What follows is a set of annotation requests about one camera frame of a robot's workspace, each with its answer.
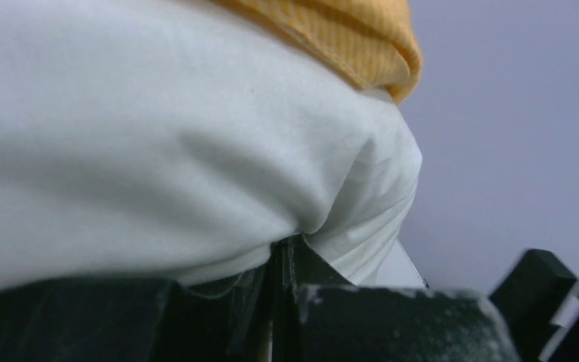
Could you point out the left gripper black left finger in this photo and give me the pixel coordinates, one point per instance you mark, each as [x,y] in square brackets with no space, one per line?
[133,319]

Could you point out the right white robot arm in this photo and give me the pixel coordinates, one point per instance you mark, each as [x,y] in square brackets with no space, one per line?
[530,297]

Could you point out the white pillow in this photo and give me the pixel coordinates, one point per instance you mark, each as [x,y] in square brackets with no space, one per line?
[179,139]

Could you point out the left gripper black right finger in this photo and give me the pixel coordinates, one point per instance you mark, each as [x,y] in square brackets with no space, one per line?
[318,315]

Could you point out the yellow and blue pillowcase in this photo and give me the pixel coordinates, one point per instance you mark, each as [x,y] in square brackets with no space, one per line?
[370,43]

